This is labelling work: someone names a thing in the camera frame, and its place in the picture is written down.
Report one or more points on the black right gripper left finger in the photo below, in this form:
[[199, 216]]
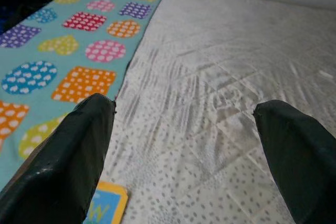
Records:
[[57, 161]]

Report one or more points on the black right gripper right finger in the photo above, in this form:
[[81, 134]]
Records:
[[304, 169]]

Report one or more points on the blue yellow-edged children's book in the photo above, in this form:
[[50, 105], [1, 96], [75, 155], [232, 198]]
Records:
[[110, 205]]

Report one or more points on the teal blanket with colourful shapes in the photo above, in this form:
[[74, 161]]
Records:
[[78, 51]]

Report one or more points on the white dotted quilted mattress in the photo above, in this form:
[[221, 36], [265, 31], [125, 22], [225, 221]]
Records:
[[210, 77]]

